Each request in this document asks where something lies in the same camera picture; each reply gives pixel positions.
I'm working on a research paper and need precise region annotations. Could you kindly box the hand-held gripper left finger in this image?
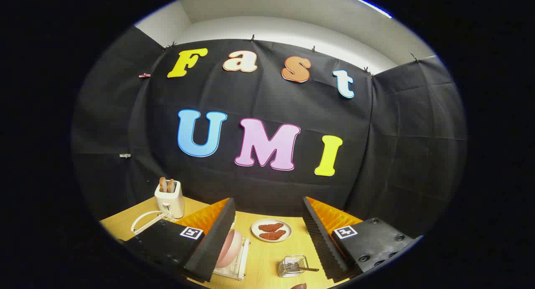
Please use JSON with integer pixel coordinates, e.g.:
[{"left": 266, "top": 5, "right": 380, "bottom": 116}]
[{"left": 121, "top": 197, "right": 237, "bottom": 283}]

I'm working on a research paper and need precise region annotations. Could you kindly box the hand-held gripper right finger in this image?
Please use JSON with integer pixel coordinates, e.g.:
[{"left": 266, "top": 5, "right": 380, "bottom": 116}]
[{"left": 302, "top": 196, "right": 423, "bottom": 281}]

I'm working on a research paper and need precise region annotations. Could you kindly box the pink plate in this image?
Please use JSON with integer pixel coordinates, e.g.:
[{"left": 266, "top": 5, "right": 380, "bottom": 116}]
[{"left": 216, "top": 229, "right": 243, "bottom": 269}]

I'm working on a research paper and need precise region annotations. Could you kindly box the wooden-handled metal spoon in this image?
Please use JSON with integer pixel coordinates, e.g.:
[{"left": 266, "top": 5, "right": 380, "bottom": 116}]
[{"left": 288, "top": 262, "right": 319, "bottom": 274}]

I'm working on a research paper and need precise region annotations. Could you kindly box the white dish rack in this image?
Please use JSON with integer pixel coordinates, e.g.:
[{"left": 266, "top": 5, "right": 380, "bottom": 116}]
[{"left": 131, "top": 211, "right": 250, "bottom": 280}]

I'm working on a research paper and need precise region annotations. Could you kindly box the metal wire basket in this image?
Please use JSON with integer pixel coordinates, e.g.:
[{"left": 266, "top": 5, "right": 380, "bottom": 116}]
[{"left": 278, "top": 256, "right": 309, "bottom": 278}]

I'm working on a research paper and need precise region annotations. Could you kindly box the white oval dish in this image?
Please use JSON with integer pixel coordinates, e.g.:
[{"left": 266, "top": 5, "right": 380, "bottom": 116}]
[{"left": 251, "top": 219, "right": 293, "bottom": 243}]

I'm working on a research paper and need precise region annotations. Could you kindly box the white toaster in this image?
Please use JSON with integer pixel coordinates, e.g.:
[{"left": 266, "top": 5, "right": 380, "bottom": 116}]
[{"left": 155, "top": 180, "right": 185, "bottom": 219}]

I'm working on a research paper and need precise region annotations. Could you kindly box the black backdrop cloth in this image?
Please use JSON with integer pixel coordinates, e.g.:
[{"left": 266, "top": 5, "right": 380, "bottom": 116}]
[{"left": 72, "top": 26, "right": 467, "bottom": 235}]

